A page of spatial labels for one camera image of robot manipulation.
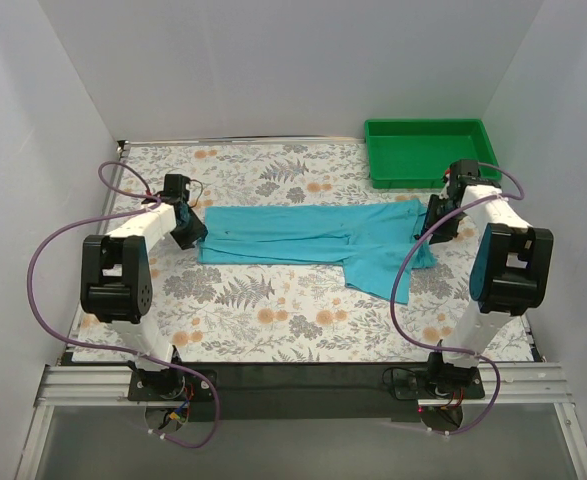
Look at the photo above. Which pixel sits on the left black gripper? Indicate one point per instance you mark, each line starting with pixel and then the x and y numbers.
pixel 193 233

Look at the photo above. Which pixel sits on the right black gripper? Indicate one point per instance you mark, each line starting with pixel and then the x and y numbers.
pixel 436 223

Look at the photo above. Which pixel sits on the turquoise t shirt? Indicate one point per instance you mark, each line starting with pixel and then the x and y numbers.
pixel 370 242

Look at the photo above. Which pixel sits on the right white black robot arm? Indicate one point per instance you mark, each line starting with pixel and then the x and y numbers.
pixel 508 277

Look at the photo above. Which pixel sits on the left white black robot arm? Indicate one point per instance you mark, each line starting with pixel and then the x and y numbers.
pixel 116 281

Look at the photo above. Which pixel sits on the green plastic tray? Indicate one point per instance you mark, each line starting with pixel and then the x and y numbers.
pixel 415 153

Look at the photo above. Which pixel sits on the floral patterned table cloth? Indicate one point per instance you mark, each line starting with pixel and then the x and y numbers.
pixel 260 313

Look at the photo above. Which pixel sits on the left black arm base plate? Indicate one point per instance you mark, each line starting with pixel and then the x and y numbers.
pixel 193 385

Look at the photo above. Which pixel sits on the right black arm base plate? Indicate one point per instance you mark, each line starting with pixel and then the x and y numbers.
pixel 407 384

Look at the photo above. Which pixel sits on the aluminium frame rail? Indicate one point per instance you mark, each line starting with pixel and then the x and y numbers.
pixel 306 421

